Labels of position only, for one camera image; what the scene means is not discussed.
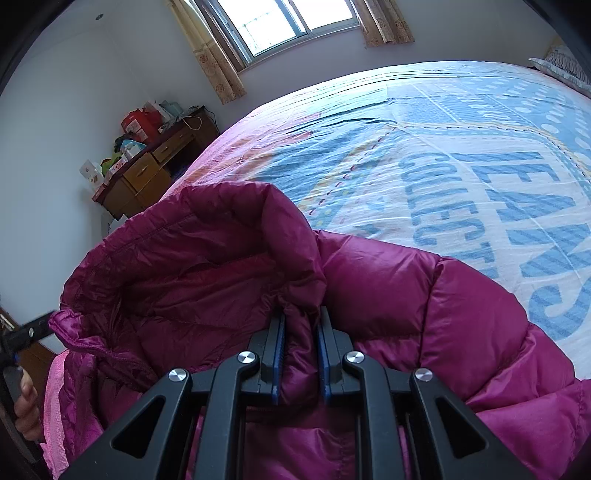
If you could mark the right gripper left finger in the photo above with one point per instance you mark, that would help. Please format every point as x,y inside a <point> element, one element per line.
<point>263,388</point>

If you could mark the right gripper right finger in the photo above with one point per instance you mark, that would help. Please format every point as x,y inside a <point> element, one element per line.
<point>333,345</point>

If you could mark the magenta puffer down jacket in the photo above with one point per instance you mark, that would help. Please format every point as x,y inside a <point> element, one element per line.
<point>188,281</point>

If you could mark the person's left hand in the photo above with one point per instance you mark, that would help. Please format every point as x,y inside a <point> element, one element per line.
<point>28,422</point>

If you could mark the wooden desk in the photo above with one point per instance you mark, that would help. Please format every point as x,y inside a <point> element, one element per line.
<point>141,181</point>

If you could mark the white card box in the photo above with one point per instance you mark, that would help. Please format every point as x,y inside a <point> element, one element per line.
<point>92,174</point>

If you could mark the green cloth on desk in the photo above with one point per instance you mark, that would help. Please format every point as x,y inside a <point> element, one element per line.
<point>107,163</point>

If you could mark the red gift bag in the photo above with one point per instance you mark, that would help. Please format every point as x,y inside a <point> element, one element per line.
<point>142,124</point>

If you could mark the pink and blue bed sheet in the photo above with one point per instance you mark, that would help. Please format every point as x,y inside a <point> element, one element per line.
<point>485,162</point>

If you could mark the right beige curtain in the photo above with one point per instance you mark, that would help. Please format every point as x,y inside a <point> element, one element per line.
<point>382,22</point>

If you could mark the patterned pillow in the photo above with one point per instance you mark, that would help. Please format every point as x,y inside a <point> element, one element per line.
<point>560,64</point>

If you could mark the window with white frame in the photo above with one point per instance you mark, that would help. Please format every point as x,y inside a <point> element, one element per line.
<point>251,31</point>

